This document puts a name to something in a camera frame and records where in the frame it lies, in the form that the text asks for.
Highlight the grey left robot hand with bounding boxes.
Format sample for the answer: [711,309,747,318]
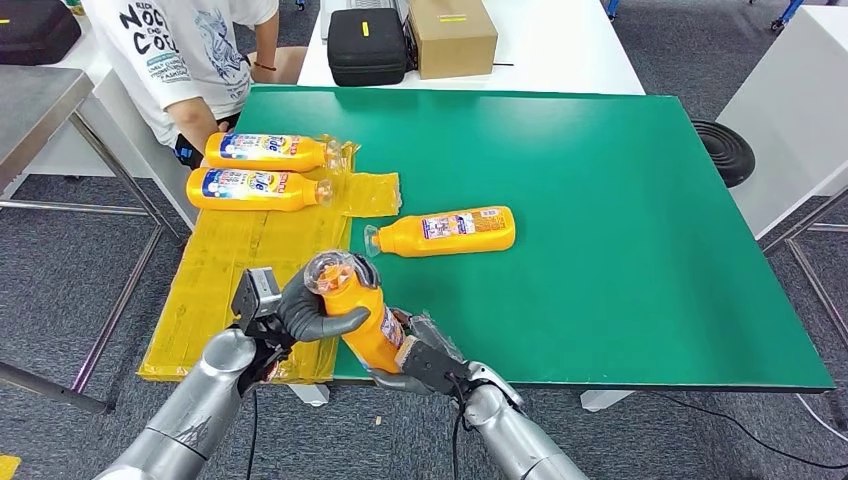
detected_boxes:
[274,253,384,344]

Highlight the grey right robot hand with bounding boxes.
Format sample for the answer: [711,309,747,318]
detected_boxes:
[367,307,466,396]

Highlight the yellow detergent bottle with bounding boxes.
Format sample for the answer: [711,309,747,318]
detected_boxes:
[364,205,517,259]
[185,166,334,213]
[303,249,407,374]
[203,132,342,174]

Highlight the white table foot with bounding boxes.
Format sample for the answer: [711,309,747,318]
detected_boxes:
[286,384,331,409]
[580,389,639,413]

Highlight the yellow plastic sheet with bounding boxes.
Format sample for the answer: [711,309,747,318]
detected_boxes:
[137,135,403,386]

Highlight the white panel table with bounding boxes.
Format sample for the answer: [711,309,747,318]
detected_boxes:
[0,0,215,232]

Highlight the black carrying case yellow tag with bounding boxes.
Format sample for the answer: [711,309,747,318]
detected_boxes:
[327,7,409,87]

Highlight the brown cardboard box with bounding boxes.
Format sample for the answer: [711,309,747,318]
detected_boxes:
[407,0,499,81]

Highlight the person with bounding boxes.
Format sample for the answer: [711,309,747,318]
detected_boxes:
[79,0,309,170]

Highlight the long white table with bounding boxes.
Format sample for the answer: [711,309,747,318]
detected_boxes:
[298,0,646,96]

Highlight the silver laptop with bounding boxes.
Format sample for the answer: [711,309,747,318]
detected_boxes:
[319,0,412,40]

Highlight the black ribbed round disc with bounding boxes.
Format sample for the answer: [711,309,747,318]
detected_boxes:
[690,119,757,189]

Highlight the large black carrying case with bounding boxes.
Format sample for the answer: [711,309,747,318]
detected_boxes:
[0,0,82,66]

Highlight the white table steel legs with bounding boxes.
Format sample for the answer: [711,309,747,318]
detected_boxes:
[715,5,848,352]

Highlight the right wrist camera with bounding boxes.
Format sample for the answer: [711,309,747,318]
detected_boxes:
[395,335,473,399]

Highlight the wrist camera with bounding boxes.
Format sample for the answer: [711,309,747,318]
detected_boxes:
[230,266,296,346]
[395,335,473,399]

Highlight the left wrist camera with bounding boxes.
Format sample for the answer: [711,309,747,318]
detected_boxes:
[230,266,296,346]

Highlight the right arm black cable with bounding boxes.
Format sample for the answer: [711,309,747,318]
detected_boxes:
[449,374,470,480]

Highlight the black floor cable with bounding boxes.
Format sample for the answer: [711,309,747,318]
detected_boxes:
[645,390,848,473]

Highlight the white floor cable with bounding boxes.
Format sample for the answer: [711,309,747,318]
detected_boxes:
[793,392,848,445]

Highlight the blue trolley frame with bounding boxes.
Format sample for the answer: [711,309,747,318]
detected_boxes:
[748,0,804,33]

